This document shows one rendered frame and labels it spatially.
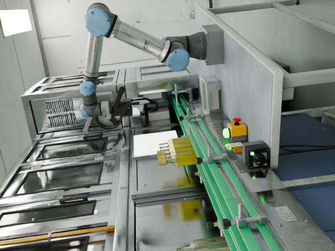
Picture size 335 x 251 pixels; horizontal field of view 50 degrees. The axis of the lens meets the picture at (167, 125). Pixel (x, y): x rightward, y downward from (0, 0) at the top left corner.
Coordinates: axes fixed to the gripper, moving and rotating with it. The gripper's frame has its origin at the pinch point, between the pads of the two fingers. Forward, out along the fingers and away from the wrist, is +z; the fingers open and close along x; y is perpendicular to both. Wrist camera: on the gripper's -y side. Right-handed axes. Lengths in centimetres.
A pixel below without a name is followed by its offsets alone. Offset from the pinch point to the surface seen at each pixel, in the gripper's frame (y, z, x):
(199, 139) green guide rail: 16.3, 22.7, 27.2
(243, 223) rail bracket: 15, 23, 101
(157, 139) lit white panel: 42, 4, -49
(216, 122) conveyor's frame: 14.5, 35.2, 10.1
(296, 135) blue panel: 16, 67, 37
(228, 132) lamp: 10, 34, 39
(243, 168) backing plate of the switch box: 14, 33, 67
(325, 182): 15, 56, 84
